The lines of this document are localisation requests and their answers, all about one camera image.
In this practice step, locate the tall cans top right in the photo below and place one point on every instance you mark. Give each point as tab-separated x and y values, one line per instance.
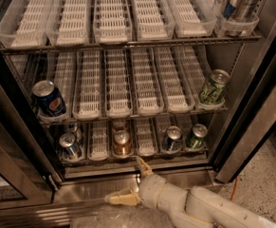
235	18

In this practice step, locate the stainless fridge door left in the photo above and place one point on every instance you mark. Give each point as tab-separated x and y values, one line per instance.
27	161

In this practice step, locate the green can bottom shelf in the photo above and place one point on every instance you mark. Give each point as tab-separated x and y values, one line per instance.
196	136

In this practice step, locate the orange can rear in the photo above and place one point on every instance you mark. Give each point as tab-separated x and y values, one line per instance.
118	125

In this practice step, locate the blue can bottom left rear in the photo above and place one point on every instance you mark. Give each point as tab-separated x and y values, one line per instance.
75	129

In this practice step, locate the bottom wire shelf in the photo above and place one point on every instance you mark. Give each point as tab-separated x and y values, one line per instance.
181	156

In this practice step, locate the orange can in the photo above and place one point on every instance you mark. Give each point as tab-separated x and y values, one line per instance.
122	143
118	125

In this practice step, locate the orange can front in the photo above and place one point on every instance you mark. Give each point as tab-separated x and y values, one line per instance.
122	143

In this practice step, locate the blue can bottom left front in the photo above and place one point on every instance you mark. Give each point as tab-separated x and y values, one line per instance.
70	146

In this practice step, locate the top wire shelf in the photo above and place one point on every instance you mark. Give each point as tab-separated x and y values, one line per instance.
175	42

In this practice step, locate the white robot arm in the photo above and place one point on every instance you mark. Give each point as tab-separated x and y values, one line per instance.
195	208

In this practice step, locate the dark blue can bottom shelf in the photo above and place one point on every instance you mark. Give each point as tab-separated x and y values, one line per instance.
172	139

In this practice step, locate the blue Pepsi can middle shelf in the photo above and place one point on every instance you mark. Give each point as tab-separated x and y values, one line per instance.
49	98

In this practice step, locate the green can shelf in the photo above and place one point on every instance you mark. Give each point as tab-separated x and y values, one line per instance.
214	87
196	136

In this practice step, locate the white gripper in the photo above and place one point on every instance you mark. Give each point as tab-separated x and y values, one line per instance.
151	189

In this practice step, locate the clear plastic bag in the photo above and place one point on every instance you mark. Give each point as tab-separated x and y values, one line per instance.
123	217

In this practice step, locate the green can middle shelf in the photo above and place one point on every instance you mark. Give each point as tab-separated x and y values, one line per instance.
214	87

